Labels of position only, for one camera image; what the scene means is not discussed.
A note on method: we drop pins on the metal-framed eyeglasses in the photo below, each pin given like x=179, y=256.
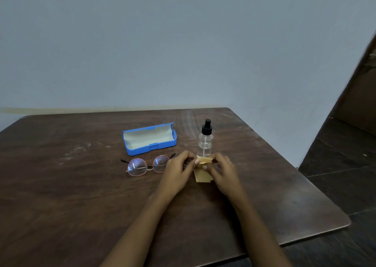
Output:
x=137, y=167

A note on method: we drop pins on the person's left forearm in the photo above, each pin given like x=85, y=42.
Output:
x=135, y=234

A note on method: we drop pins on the person's right forearm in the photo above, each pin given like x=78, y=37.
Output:
x=261, y=237

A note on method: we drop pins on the person's right hand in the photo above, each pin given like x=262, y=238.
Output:
x=227, y=178

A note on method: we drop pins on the blue glasses case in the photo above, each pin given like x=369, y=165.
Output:
x=147, y=140

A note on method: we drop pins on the clear spray bottle black cap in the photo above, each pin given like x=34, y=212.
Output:
x=205, y=143

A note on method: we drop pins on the yellow cleaning cloth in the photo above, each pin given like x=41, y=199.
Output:
x=201, y=177

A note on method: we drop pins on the person's left hand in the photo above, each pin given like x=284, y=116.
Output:
x=174, y=178

